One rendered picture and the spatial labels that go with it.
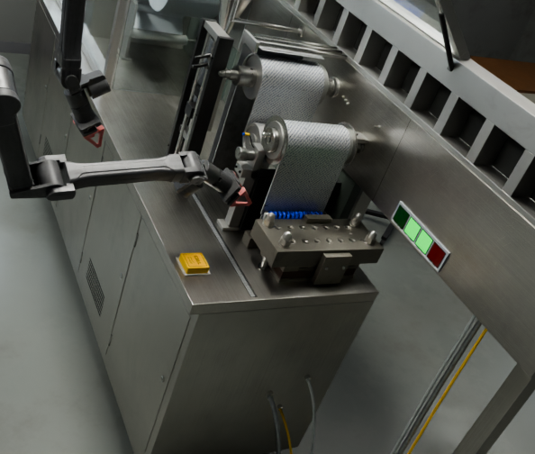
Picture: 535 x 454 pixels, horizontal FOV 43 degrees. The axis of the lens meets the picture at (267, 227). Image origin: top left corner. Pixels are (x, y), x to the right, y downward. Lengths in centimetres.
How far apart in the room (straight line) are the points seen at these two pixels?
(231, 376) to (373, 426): 108
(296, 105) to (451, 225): 67
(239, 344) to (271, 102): 77
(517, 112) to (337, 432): 169
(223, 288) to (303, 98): 70
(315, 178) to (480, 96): 57
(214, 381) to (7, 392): 91
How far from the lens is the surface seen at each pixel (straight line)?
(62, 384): 281
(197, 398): 220
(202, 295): 191
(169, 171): 181
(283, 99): 221
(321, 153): 208
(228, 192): 196
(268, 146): 203
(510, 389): 206
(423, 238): 199
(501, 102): 184
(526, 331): 179
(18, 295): 314
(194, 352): 202
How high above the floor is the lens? 209
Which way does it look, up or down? 31 degrees down
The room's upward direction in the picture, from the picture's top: 21 degrees clockwise
